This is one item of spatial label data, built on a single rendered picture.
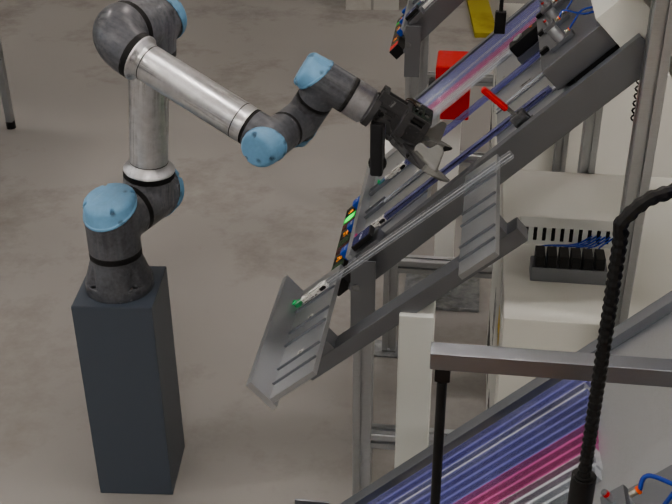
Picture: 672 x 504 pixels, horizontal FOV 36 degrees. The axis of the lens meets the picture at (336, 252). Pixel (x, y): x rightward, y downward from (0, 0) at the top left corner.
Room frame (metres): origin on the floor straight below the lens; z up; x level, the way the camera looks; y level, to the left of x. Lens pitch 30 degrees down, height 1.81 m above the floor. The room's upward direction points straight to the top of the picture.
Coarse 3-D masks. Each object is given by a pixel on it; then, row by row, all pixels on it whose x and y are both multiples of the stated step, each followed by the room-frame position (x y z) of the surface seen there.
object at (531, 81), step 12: (516, 60) 2.17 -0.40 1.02; (540, 60) 2.05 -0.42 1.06; (504, 72) 2.16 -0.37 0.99; (528, 72) 2.04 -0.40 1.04; (540, 72) 1.98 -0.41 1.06; (516, 84) 2.03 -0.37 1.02; (528, 84) 1.97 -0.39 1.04; (540, 84) 1.92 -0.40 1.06; (552, 84) 1.88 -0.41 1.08; (504, 96) 2.02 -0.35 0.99; (516, 96) 1.97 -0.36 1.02; (528, 96) 1.92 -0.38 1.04; (552, 96) 1.82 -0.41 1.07; (516, 108) 1.91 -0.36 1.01; (540, 108) 1.81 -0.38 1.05; (504, 132) 1.84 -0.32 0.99
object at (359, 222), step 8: (368, 168) 2.22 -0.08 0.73; (368, 176) 2.18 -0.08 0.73; (368, 184) 2.14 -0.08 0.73; (368, 192) 2.11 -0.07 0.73; (360, 200) 2.06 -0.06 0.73; (368, 200) 2.08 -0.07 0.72; (360, 208) 2.02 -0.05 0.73; (368, 208) 2.05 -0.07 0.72; (360, 216) 1.99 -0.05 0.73; (360, 224) 1.96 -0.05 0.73; (352, 232) 1.92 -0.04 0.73; (352, 240) 1.88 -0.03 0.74; (352, 256) 1.82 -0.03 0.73
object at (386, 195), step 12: (396, 156) 2.22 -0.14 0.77; (408, 168) 2.08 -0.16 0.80; (396, 180) 2.07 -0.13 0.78; (408, 180) 2.00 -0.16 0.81; (420, 180) 1.95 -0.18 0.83; (372, 192) 2.10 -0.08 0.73; (384, 192) 2.06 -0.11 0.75; (396, 192) 2.00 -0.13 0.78; (408, 192) 1.94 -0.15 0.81; (372, 204) 2.05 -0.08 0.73; (384, 204) 1.99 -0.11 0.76; (408, 204) 1.88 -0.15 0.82; (372, 216) 1.98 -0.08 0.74; (396, 216) 1.87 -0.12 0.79; (384, 228) 1.86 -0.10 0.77
